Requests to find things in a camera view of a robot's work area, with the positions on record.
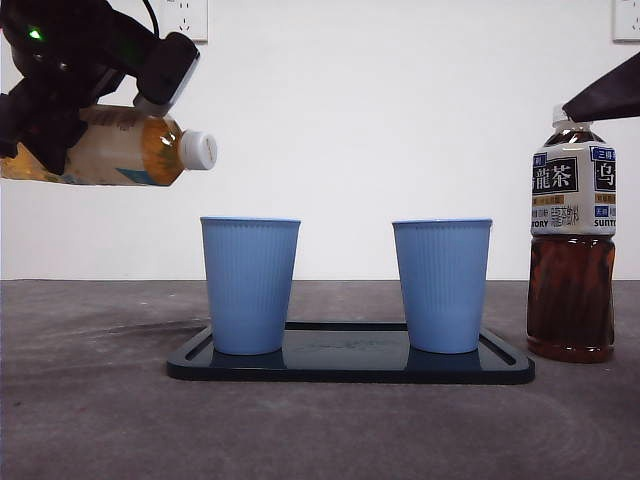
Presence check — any clear bottle with yellow tea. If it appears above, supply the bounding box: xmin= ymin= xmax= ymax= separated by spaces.
xmin=0 ymin=104 xmax=219 ymax=187

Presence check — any dark oolong tea bottle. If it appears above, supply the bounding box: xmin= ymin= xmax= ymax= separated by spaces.
xmin=526 ymin=103 xmax=617 ymax=364

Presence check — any blue ribbed cup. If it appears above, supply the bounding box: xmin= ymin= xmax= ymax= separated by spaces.
xmin=391 ymin=217 xmax=494 ymax=355
xmin=199 ymin=215 xmax=303 ymax=357

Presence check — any dark blue tray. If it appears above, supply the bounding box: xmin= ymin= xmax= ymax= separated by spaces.
xmin=166 ymin=321 xmax=536 ymax=385

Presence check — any white wall socket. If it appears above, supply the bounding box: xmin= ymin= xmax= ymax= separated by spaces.
xmin=161 ymin=0 xmax=210 ymax=44
xmin=612 ymin=0 xmax=640 ymax=44

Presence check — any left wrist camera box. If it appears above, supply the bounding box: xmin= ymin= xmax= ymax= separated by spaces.
xmin=132 ymin=31 xmax=202 ymax=118

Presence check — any black cable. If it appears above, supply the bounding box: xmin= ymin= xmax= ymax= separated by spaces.
xmin=141 ymin=0 xmax=162 ymax=39

